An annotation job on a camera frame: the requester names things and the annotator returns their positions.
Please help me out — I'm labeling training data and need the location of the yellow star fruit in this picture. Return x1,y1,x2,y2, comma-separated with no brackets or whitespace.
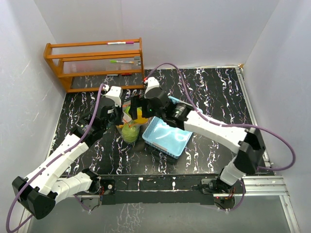
133,108,148,125

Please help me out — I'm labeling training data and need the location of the clear zip top bag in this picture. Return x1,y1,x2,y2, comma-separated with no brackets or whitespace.
116,101,145,145

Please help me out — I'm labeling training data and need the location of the green cabbage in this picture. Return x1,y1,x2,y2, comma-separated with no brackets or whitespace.
123,106,132,121
121,124,140,143

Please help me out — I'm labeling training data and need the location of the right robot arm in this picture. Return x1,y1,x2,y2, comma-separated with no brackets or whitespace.
129,87,265,193

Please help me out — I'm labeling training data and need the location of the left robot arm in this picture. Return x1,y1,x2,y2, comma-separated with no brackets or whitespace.
12,96,122,219

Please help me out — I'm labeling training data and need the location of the light blue plastic basket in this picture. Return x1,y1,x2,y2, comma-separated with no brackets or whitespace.
142,117,192,160

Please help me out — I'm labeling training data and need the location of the wooden shelf rack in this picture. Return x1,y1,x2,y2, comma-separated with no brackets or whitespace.
43,38,145,93

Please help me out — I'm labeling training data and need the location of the green yellow pen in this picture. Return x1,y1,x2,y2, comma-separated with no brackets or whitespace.
109,60,134,64

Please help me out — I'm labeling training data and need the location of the white pink pen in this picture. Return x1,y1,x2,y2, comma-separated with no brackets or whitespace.
107,41,134,45

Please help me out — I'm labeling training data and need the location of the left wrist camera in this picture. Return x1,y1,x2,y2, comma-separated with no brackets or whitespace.
101,84,123,107

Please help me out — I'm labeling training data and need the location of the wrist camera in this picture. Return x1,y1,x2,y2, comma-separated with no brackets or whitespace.
101,84,123,107
143,77,159,94

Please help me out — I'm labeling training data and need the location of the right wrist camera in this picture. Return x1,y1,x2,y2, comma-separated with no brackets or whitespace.
143,77,159,94

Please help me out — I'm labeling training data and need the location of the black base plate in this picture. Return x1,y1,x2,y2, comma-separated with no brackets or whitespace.
72,173,236,206

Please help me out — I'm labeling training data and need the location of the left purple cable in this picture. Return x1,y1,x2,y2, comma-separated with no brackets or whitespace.
5,83,110,233

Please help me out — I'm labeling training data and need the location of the purple cable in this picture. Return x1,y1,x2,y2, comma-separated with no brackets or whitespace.
5,83,110,233
142,63,296,212

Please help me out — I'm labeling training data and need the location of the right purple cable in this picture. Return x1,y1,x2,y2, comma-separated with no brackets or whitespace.
142,63,296,212

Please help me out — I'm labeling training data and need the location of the aluminium frame rail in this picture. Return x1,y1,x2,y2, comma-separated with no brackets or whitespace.
18,176,301,233

